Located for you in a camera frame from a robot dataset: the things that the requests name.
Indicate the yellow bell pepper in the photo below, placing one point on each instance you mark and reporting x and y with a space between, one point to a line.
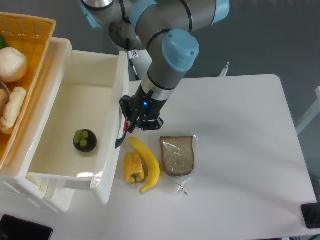
133 168

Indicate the orange wicker basket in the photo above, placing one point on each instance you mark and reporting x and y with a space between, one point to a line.
31 35

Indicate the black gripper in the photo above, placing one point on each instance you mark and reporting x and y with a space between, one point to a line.
141 111

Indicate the white frame at right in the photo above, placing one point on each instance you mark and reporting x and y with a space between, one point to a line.
310 114

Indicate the brown bread in basket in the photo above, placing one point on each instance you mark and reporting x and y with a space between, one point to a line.
4 98

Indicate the white drawer cabinet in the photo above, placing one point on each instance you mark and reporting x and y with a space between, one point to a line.
16 187

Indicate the red bell pepper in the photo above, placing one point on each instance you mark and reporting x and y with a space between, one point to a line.
127 125

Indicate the black device at right edge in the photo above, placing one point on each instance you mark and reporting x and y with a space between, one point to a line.
311 215

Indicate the green vegetable in basket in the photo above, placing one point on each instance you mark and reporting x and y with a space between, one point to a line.
3 42

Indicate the black tablet device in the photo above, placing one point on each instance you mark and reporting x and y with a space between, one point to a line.
13 228

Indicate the white drawer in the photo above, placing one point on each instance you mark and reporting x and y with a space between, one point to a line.
88 98

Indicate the wrapped bread slice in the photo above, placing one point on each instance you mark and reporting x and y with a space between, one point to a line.
178 160

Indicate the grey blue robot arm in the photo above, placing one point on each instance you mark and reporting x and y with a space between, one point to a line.
165 31

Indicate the dark purple mangosteen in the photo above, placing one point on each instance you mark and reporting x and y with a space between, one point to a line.
85 140

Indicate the long white bread roll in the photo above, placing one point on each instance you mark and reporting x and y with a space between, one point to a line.
12 110

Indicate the yellow banana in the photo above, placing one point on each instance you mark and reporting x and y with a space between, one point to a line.
151 161

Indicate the round white bun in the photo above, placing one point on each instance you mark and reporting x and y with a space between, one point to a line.
13 65

